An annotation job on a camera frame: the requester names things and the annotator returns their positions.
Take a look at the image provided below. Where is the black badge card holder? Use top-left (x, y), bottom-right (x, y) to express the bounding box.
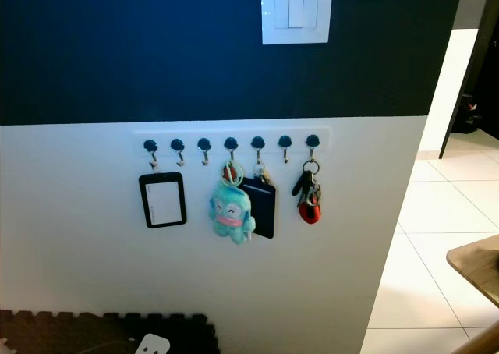
top-left (139, 172), bottom-right (188, 230)

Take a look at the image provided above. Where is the black and red key bunch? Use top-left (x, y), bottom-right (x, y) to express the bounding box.
top-left (292, 161), bottom-right (322, 225)

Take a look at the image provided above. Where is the dark foam puzzle mat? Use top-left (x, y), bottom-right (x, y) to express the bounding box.
top-left (0, 310), bottom-right (219, 354)

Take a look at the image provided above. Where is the teal plush toy keychain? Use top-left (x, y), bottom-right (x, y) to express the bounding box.
top-left (209, 161), bottom-right (257, 246)

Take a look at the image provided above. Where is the blue-capped metal wall hook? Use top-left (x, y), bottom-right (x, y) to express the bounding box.
top-left (278, 135), bottom-right (292, 165)
top-left (306, 134), bottom-right (320, 164)
top-left (197, 138), bottom-right (211, 166)
top-left (171, 139), bottom-right (185, 168)
top-left (225, 137), bottom-right (239, 164)
top-left (251, 136), bottom-right (265, 166)
top-left (144, 139), bottom-right (159, 172)

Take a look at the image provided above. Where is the white light switch plate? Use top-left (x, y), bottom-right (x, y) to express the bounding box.
top-left (261, 0), bottom-right (334, 45)

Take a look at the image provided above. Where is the wooden table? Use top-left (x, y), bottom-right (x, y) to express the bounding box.
top-left (446, 235), bottom-right (499, 354)

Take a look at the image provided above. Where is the black red shoe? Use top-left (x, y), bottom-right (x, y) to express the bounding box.
top-left (454, 93), bottom-right (483, 134)

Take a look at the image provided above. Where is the black door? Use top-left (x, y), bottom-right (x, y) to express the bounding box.
top-left (439, 0), bottom-right (499, 160)

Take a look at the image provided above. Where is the white wall hook rail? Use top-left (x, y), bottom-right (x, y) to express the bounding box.
top-left (134, 126), bottom-right (331, 161)

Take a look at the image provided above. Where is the dark blue card wallet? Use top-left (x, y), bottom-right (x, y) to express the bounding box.
top-left (242, 167), bottom-right (277, 240)

